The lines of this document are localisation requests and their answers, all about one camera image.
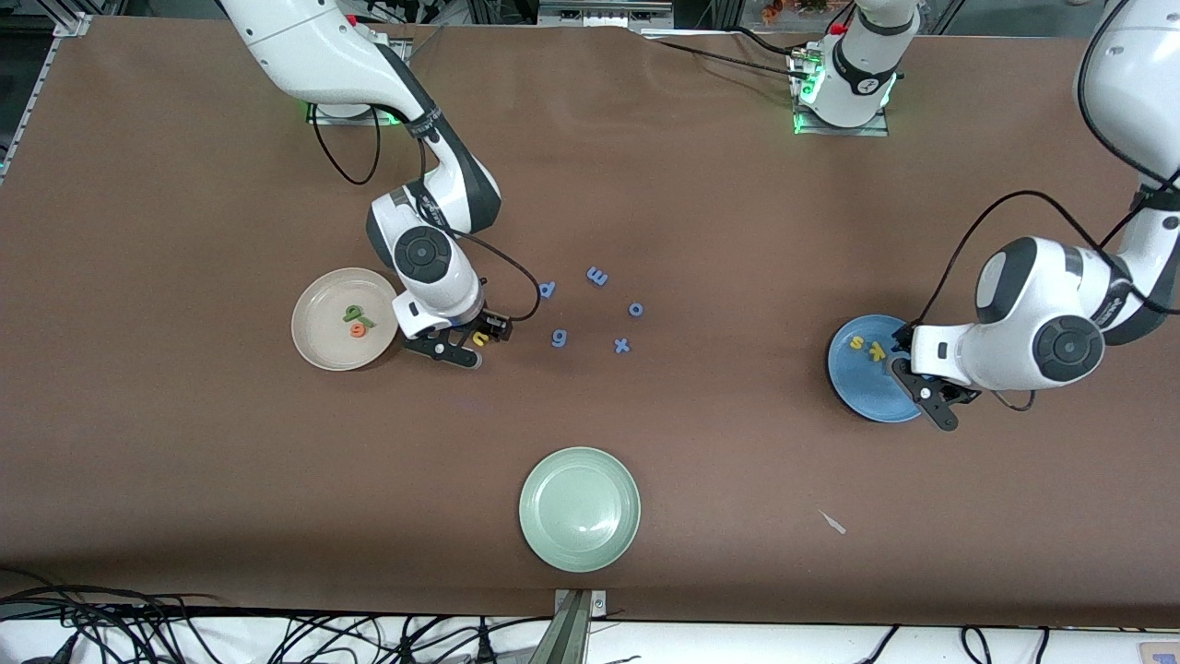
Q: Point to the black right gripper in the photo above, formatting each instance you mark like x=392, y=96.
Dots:
x=486, y=324

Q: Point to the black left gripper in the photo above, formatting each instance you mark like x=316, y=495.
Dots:
x=949, y=392

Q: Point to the yellow foam letter k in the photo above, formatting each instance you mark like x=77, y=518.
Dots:
x=876, y=351

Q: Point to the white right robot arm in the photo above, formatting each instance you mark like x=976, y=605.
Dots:
x=313, y=46

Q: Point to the blue foam letter p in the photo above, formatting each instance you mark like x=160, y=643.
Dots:
x=546, y=290

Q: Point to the blue foam letter g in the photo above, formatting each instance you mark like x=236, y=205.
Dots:
x=559, y=338

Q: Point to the blue round plate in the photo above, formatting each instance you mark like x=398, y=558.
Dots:
x=857, y=387

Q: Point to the blue foam letter m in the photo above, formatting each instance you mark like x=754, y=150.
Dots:
x=597, y=276

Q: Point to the brown table cover sheet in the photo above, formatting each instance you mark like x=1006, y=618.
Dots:
x=590, y=184

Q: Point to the beige brown round plate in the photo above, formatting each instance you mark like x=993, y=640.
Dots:
x=323, y=341

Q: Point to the small grey paper scrap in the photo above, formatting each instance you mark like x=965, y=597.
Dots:
x=834, y=524

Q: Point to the pale green round plate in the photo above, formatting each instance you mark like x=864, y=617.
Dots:
x=579, y=509

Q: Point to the tan cardboard box corner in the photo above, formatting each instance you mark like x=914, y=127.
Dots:
x=1160, y=653

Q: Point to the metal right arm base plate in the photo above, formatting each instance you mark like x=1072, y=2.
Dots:
x=355, y=118

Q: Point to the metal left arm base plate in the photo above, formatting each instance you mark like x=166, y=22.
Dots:
x=843, y=131

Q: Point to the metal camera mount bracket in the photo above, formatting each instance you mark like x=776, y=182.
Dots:
x=573, y=632

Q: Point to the metal table corner bracket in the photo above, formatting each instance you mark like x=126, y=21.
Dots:
x=74, y=25

